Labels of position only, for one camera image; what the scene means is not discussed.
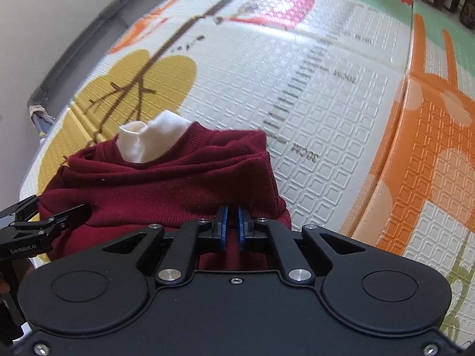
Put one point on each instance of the printed foam play mat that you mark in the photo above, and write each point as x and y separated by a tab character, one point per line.
334	118

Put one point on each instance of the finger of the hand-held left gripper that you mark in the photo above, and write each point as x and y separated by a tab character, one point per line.
55	220
22	209

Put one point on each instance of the maroon sweater with white collar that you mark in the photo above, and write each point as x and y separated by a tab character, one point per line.
167	185

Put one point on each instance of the dark glass jar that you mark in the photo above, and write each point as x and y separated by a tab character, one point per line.
468	15

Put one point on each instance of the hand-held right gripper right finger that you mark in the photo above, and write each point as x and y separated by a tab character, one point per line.
242	228

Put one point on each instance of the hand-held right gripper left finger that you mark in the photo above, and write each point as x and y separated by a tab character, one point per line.
222	227

